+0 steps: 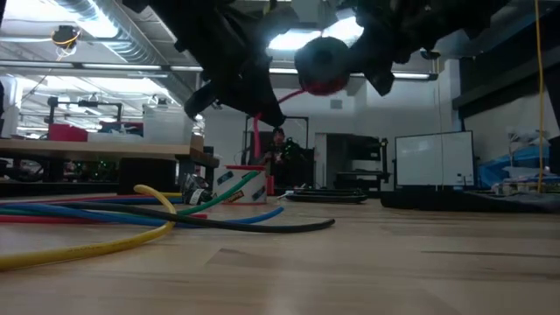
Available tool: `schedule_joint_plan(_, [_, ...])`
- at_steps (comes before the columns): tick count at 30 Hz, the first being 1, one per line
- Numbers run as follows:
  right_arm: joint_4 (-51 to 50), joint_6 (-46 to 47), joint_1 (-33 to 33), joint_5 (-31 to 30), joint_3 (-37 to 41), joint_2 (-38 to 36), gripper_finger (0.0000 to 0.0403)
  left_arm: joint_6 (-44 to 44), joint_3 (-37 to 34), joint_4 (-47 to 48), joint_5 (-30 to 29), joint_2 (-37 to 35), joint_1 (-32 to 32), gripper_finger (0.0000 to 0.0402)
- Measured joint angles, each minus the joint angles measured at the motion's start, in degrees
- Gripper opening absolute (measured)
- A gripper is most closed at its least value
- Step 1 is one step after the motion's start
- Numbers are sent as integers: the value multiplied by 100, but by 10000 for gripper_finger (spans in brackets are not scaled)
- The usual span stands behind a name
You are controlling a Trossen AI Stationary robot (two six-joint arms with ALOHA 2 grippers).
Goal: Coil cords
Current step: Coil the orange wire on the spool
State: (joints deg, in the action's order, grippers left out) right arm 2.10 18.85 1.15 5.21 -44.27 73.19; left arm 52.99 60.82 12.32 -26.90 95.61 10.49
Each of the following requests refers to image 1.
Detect person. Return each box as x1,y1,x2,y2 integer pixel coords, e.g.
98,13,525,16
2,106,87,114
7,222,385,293
262,127,303,176

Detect black white bundle tape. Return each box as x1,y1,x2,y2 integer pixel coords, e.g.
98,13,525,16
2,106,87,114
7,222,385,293
187,186,207,206

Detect black cabinet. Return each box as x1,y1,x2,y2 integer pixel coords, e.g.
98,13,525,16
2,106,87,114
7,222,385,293
313,132,391,192

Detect blue tarp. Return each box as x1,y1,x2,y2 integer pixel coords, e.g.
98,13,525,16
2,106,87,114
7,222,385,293
478,143,553,181

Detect short green wire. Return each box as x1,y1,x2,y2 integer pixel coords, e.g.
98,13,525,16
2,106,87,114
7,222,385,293
0,170,261,218

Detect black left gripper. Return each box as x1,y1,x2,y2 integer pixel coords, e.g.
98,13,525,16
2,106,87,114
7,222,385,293
183,0,301,128

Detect black ceiling cable reel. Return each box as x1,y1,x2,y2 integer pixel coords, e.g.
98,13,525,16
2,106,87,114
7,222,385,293
50,24,82,50

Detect long red cord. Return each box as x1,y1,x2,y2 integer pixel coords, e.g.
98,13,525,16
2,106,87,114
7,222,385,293
252,80,349,159

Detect clear plastic bin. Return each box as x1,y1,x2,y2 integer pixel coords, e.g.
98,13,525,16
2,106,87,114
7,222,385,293
143,103,196,146

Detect black metal rig frame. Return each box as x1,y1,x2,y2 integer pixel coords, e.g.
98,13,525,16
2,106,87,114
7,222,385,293
241,114,311,167
46,95,124,126

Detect silver ventilation duct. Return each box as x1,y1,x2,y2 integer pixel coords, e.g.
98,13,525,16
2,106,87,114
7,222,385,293
63,0,220,116

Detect red plastic bin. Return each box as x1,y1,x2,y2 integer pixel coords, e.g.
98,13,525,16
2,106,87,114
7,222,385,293
47,123,89,143

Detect short yellow wire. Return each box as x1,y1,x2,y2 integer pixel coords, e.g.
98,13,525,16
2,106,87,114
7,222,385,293
0,184,183,271

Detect short black wire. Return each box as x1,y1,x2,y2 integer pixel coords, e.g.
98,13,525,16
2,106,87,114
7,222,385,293
43,200,337,235

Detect wooden workbench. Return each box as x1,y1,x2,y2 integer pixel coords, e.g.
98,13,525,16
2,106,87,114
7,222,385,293
0,133,221,196

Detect black desk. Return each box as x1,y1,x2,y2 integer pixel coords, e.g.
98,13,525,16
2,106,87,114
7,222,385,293
452,0,560,176

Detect whiteboard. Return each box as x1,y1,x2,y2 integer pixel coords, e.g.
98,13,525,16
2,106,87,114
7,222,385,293
395,129,476,190

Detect ceiling light strip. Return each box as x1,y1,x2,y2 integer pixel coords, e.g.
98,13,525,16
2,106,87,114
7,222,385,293
0,60,439,82

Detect short blue wire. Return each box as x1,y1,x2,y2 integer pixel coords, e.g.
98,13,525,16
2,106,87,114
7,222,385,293
0,197,285,229

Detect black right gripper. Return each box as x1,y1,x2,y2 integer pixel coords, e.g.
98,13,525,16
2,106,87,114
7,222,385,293
349,0,438,97

